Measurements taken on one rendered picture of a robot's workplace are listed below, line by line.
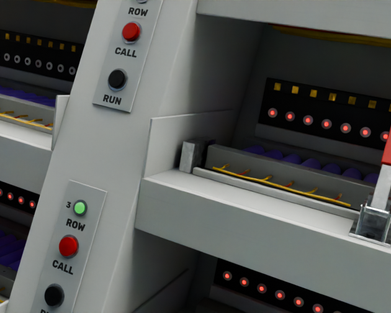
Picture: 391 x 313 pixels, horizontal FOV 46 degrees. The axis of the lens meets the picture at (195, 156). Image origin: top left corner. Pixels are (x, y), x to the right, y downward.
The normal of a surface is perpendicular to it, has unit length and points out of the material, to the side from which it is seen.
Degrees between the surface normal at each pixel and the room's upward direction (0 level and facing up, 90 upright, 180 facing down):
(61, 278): 90
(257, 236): 106
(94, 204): 90
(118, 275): 90
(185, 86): 90
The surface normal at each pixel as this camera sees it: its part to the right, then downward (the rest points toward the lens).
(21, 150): -0.42, 0.13
